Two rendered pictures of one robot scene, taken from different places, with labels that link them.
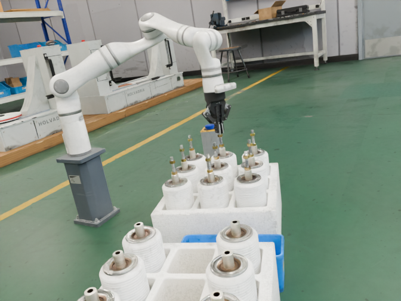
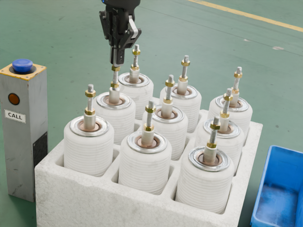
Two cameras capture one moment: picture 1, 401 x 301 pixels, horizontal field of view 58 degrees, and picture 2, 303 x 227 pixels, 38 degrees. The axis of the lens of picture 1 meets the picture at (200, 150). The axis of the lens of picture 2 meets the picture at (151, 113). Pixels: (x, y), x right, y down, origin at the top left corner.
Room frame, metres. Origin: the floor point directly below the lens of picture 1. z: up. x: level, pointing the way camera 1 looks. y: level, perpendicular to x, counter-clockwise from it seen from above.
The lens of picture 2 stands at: (1.19, 0.75, 0.70)
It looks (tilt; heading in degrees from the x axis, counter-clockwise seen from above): 30 degrees down; 271
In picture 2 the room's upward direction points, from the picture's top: 6 degrees clockwise
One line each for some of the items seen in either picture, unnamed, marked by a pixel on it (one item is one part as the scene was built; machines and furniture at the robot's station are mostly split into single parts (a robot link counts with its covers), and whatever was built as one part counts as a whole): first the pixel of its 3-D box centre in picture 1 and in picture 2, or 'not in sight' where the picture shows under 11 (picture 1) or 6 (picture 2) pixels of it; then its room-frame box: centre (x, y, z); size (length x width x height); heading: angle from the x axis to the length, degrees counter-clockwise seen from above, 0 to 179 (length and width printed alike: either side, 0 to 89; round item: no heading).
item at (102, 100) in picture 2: (222, 155); (113, 101); (1.29, -0.08, 0.25); 0.08 x 0.08 x 0.01
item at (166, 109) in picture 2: (217, 163); (167, 108); (1.18, -0.05, 0.26); 0.02 x 0.02 x 0.03
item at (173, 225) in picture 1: (224, 208); (158, 175); (1.18, -0.05, 0.09); 0.39 x 0.39 x 0.18; 75
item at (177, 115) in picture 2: (218, 166); (166, 114); (1.18, -0.05, 0.25); 0.08 x 0.08 x 0.01
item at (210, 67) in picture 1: (206, 54); not in sight; (1.28, -0.07, 0.63); 0.09 x 0.07 x 0.15; 129
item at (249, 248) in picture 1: (240, 267); not in sight; (0.73, -0.05, 0.16); 0.10 x 0.10 x 0.18
